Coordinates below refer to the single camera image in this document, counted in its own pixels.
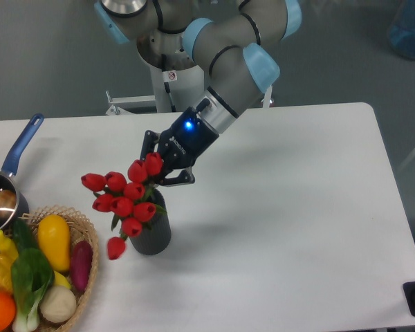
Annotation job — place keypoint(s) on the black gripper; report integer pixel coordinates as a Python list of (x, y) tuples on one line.
[(179, 147)]

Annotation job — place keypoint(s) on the red tulip bouquet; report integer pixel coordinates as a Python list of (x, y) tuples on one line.
[(118, 193)]

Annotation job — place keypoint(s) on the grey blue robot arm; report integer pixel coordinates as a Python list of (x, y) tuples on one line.
[(125, 20)]

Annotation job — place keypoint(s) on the dark grey ribbed vase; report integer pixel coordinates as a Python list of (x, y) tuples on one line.
[(156, 233)]

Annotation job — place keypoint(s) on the woven wicker basket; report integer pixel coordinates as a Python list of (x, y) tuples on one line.
[(81, 229)]

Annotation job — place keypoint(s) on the purple eggplant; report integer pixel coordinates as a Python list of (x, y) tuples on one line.
[(80, 268)]

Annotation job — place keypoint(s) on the yellow squash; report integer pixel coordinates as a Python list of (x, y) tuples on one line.
[(54, 240)]

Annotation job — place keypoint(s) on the green bok choy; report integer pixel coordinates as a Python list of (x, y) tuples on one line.
[(31, 275)]

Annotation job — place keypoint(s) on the white garlic bulb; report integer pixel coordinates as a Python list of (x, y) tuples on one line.
[(58, 304)]

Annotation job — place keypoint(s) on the blue bin in background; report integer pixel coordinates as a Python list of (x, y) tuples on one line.
[(401, 33)]

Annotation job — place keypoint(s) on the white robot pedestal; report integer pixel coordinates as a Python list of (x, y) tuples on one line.
[(162, 90)]

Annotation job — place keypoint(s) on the blue handled saucepan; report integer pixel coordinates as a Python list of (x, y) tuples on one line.
[(13, 204)]

